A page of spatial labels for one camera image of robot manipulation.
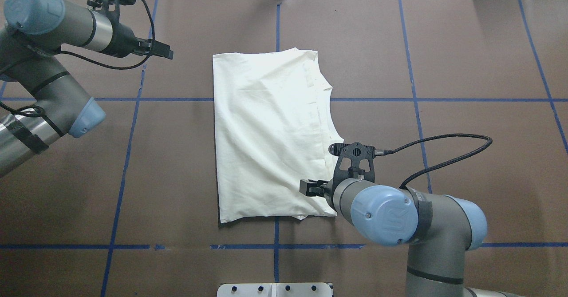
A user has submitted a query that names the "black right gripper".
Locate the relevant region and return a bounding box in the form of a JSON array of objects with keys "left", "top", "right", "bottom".
[{"left": 300, "top": 143, "right": 377, "bottom": 209}]

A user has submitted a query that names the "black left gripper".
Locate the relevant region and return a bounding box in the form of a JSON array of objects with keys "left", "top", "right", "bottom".
[{"left": 87, "top": 0, "right": 174, "bottom": 60}]

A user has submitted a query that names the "cream long sleeve cat shirt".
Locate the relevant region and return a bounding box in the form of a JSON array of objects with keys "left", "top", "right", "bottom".
[{"left": 212, "top": 48, "right": 343, "bottom": 224}]

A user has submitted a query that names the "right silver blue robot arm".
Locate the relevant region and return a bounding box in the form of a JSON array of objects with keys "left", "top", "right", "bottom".
[{"left": 300, "top": 143, "right": 512, "bottom": 297}]

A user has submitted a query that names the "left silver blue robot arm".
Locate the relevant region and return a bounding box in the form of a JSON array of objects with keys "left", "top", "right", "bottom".
[{"left": 0, "top": 0, "right": 173, "bottom": 176}]

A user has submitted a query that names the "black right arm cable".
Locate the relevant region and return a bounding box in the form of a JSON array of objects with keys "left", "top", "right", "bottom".
[{"left": 375, "top": 133, "right": 493, "bottom": 190}]

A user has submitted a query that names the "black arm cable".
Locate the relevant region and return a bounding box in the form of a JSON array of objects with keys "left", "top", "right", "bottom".
[
  {"left": 375, "top": 133, "right": 493, "bottom": 190},
  {"left": 0, "top": 0, "right": 156, "bottom": 118}
]

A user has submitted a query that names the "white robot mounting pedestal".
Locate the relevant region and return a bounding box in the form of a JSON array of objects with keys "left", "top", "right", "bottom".
[{"left": 217, "top": 282, "right": 334, "bottom": 297}]

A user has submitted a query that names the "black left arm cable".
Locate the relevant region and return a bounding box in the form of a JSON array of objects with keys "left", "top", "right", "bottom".
[{"left": 0, "top": 0, "right": 156, "bottom": 118}]

